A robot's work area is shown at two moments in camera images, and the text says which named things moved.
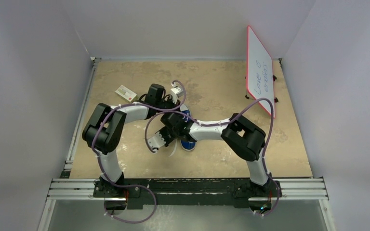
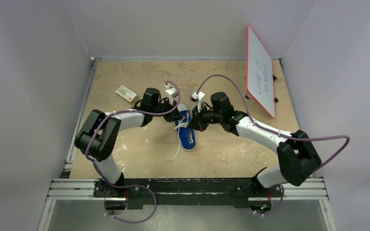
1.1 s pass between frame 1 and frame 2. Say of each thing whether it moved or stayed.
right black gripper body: moved
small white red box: stayed
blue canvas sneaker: stayed
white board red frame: stayed
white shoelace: moved
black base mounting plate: stayed
